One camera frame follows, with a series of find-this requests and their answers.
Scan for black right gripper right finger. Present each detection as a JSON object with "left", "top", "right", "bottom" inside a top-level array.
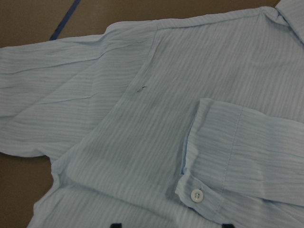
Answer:
[{"left": 222, "top": 224, "right": 232, "bottom": 228}]

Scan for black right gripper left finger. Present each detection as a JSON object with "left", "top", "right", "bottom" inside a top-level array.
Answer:
[{"left": 111, "top": 223, "right": 122, "bottom": 228}]

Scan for light blue button-up shirt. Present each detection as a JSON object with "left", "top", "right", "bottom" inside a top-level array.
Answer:
[{"left": 0, "top": 0, "right": 304, "bottom": 228}]

